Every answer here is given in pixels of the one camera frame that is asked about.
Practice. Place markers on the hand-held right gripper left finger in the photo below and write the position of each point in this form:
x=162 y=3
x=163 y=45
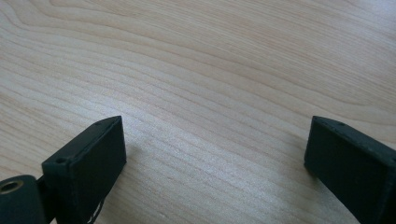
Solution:
x=90 y=161

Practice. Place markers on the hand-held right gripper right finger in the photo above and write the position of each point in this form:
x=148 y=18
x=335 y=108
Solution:
x=351 y=165

